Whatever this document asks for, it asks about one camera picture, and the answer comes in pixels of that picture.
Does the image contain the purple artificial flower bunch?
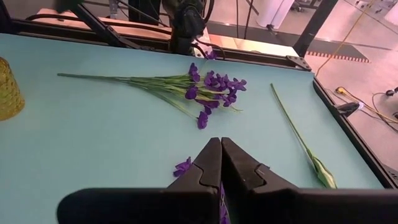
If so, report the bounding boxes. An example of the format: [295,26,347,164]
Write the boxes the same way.
[173,157,231,224]
[57,50,248,130]

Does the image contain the black floor mat striped edge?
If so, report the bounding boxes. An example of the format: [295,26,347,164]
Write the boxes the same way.
[206,20,371,64]

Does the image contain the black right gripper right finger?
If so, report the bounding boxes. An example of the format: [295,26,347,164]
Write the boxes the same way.
[221,137,398,224]

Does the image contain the black table clamp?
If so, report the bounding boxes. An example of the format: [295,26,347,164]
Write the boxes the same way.
[335,101,361,118]

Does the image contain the black frame post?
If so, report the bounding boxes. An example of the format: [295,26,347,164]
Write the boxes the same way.
[293,0,339,57]

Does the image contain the yellow floor cable with plug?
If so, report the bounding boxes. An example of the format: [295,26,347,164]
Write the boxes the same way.
[335,86,398,124]

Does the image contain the black corner bracket plate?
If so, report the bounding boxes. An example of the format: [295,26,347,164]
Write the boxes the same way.
[285,55,313,72]

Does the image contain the black table frame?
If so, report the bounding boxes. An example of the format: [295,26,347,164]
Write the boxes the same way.
[0,18,398,190]

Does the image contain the wooden arm base board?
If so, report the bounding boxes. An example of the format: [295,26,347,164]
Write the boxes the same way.
[35,8,299,57]

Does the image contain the white building column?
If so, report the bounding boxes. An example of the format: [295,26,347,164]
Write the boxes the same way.
[256,0,295,29]

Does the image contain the white artificial tulip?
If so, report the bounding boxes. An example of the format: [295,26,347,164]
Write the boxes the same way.
[269,83,338,190]

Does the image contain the yellow textured glass vase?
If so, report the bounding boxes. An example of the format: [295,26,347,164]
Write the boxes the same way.
[0,57,25,122]

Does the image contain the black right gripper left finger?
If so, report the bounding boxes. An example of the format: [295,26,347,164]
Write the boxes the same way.
[57,137,223,224]

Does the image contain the black diagonal frame strut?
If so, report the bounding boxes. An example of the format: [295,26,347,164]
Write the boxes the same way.
[54,0,142,50]

